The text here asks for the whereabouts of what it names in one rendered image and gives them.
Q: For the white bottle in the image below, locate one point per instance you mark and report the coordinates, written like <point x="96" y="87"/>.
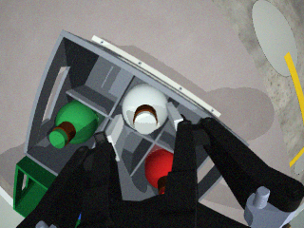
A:
<point x="141" y="107"/>

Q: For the red bottle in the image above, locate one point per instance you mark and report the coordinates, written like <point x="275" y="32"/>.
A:
<point x="157" y="164"/>

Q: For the green plastic crate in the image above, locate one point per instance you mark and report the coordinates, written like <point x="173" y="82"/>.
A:
<point x="24" y="203"/>

